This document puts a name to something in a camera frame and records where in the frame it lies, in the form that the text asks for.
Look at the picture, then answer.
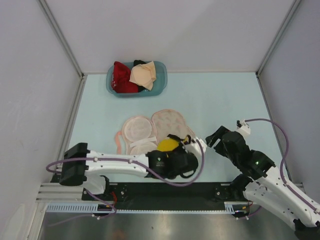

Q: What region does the beige bra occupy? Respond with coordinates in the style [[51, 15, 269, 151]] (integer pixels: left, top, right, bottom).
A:
[[129, 61, 157, 91]]

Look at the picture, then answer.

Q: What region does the left aluminium frame post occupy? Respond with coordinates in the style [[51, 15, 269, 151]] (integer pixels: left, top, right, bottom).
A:
[[36, 0, 84, 79]]

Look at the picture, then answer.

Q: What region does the yellow black bra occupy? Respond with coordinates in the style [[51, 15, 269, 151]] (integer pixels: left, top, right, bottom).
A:
[[156, 133, 198, 179]]

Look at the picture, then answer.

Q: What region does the black garment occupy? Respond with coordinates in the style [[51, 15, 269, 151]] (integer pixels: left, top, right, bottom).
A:
[[133, 60, 146, 67]]

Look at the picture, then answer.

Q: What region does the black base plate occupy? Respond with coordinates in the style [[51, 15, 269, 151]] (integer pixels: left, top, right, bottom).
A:
[[81, 178, 261, 211]]

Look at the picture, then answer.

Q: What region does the teal plastic basket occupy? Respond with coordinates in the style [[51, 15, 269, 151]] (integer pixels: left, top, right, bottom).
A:
[[105, 61, 168, 98]]

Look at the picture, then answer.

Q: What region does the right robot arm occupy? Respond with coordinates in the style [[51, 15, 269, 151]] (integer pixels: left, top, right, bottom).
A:
[[205, 125, 320, 240]]

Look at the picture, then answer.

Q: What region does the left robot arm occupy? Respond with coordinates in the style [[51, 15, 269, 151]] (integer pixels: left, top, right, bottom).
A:
[[59, 142, 203, 200]]

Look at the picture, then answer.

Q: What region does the aluminium frame post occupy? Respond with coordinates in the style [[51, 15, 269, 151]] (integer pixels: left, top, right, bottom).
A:
[[255, 0, 303, 78], [36, 0, 84, 79]]

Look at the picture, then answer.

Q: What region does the right aluminium frame post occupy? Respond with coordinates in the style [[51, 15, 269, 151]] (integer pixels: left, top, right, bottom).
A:
[[255, 0, 303, 78]]

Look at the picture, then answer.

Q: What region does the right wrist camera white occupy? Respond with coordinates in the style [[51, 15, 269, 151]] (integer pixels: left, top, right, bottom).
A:
[[236, 120, 251, 138]]

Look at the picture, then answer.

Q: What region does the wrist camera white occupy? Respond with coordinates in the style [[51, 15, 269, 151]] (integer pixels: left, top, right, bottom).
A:
[[236, 120, 251, 138], [184, 137, 207, 158]]

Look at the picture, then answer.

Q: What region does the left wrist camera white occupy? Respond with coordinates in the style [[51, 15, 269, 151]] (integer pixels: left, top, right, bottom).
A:
[[184, 137, 207, 158]]

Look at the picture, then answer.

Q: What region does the red garment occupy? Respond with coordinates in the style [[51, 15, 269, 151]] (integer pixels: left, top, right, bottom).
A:
[[111, 61, 139, 94]]

